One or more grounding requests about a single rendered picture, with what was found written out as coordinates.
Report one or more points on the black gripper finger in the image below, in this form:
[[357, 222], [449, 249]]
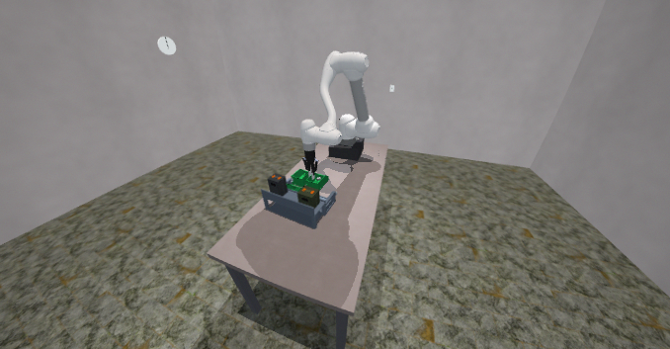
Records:
[[307, 165], [313, 167]]

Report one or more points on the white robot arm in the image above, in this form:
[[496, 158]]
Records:
[[351, 64]]

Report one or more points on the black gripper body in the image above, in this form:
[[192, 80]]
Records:
[[310, 155]]

